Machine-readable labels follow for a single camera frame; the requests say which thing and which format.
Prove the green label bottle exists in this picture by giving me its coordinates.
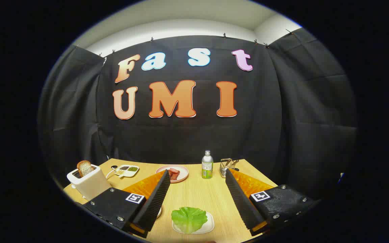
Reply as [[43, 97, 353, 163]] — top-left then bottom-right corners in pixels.
[[201, 150, 214, 179]]

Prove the toasted bread slice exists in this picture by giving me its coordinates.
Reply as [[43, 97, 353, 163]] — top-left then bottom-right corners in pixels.
[[77, 160, 92, 177]]

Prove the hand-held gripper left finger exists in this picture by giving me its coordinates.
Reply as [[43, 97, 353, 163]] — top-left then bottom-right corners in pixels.
[[83, 169, 171, 239]]

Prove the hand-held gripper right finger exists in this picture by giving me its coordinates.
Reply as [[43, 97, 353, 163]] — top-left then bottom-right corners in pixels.
[[225, 168, 315, 236]]

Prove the metal wire rack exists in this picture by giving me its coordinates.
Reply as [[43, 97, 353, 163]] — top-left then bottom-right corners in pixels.
[[219, 158, 239, 178]]

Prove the white divided dish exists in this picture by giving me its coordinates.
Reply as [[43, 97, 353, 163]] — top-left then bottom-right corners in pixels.
[[114, 165, 139, 178]]

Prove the small white squarish dish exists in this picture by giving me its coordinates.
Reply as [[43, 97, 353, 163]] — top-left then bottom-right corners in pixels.
[[172, 212, 215, 235]]

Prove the cream white toaster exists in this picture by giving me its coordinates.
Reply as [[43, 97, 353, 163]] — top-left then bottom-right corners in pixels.
[[67, 164, 112, 201]]

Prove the green lettuce leaf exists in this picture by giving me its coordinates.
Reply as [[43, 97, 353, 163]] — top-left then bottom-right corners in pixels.
[[171, 207, 208, 234]]

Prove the pink plate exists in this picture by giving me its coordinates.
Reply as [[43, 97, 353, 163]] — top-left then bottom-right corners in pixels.
[[156, 165, 189, 183]]

